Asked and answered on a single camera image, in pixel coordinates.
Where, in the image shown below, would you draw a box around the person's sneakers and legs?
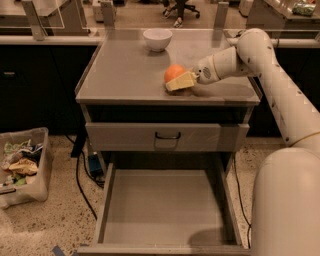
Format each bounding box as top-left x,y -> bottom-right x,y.
162,0 -> 185,28

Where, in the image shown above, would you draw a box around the clear plastic bin of items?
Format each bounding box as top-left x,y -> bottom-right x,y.
0,127 -> 53,209

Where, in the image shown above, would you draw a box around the green snack bag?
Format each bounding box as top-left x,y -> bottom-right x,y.
292,0 -> 316,17

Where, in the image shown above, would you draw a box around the blue tape on floor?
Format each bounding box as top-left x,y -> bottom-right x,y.
52,245 -> 79,256

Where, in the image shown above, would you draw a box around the open middle drawer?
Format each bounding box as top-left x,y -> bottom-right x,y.
78,164 -> 250,256

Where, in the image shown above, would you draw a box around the closed top drawer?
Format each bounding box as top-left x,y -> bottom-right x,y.
86,122 -> 249,152

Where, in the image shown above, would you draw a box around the black cable left floor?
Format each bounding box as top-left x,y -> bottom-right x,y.
65,134 -> 106,221

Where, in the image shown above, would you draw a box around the grey metal drawer cabinet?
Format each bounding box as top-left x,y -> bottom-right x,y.
74,28 -> 263,256

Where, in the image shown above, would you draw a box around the orange fruit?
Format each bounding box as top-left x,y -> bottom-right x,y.
164,64 -> 186,83

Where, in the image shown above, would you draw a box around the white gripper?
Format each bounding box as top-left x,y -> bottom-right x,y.
165,55 -> 220,91

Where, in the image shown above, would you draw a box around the black office chair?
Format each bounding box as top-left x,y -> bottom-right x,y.
170,0 -> 200,18

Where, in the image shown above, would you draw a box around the blue power adapter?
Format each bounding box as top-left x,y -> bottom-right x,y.
88,154 -> 103,177

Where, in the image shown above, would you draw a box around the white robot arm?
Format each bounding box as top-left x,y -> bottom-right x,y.
164,28 -> 320,256

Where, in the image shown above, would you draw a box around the white ceramic bowl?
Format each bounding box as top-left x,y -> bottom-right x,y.
143,28 -> 173,52

